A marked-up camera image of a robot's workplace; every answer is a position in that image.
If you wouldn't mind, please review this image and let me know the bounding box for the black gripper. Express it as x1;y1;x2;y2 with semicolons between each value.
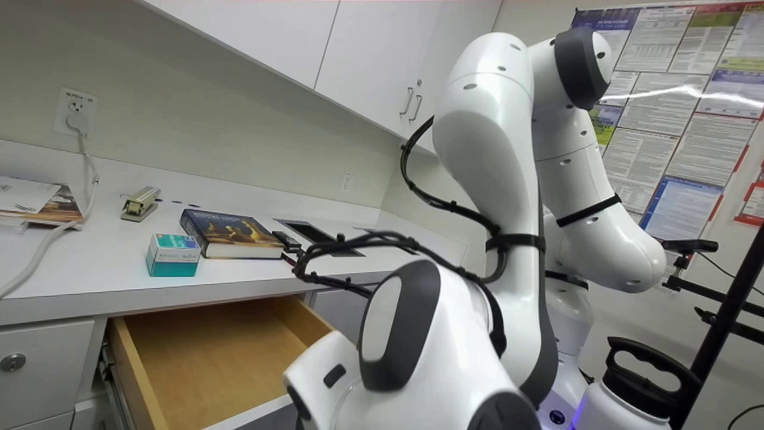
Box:
283;387;320;430

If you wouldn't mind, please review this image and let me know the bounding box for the white-fronted wooden drawer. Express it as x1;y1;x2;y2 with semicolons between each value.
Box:
102;295;336;430

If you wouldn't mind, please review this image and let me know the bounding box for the dark hardcover book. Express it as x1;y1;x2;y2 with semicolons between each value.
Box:
176;209;286;262

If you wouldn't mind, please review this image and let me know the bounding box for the white drawer with knob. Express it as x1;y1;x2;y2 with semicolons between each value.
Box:
0;317;102;430

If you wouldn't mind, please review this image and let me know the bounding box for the round metal drawer knob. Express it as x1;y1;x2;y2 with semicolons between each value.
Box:
0;352;28;376

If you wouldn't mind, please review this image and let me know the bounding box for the teal and white box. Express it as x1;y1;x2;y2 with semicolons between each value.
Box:
144;231;203;280

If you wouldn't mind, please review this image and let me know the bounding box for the grey stapler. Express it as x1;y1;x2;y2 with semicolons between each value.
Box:
119;183;163;225

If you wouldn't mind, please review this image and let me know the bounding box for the stack of papers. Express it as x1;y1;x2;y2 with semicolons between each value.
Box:
0;174;88;234

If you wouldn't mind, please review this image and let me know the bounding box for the black tripod stand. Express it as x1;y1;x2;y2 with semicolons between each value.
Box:
659;225;764;430

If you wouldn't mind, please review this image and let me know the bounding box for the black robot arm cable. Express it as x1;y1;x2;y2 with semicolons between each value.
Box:
289;114;551;355

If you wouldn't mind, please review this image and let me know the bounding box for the white canister with black handle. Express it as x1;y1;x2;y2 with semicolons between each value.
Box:
571;335;705;430

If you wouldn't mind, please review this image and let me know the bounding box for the metal upper cabinet handle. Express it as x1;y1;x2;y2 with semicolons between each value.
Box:
406;80;424;124
397;80;415;119

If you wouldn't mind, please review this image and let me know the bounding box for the white power cable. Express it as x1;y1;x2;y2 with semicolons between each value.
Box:
0;118;102;302

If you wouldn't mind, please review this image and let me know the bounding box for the white wall outlet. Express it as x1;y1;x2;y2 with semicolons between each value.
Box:
54;87;100;137

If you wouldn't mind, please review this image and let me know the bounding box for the large printed wall poster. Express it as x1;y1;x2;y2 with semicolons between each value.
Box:
571;3;764;242

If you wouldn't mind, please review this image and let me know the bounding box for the red-bordered wall notice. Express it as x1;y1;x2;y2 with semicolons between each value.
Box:
732;157;764;230

